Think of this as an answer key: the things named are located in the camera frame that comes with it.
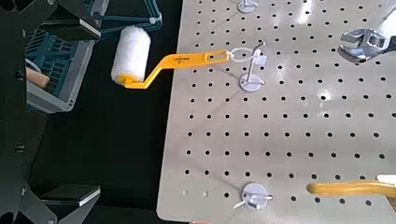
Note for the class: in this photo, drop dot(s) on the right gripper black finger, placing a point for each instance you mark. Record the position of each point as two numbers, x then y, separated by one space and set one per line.
74 25
68 196

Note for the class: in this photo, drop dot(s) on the blue grey plastic crate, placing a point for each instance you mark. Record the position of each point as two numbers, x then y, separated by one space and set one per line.
77 71

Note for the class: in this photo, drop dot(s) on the black pegboard stand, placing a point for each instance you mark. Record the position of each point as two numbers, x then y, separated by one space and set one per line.
124 140

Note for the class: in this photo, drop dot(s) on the white pegboard hook with tag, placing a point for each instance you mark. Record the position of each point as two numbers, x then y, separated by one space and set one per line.
249 83

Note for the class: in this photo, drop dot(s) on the beige perforated pegboard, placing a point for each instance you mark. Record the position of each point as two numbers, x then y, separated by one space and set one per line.
280 124

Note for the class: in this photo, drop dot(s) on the yellow pliers on packaging card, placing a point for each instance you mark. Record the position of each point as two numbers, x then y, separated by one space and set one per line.
348 188

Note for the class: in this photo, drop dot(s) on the silver black adjustable wrench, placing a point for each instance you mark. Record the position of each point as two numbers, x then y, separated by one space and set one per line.
355 40

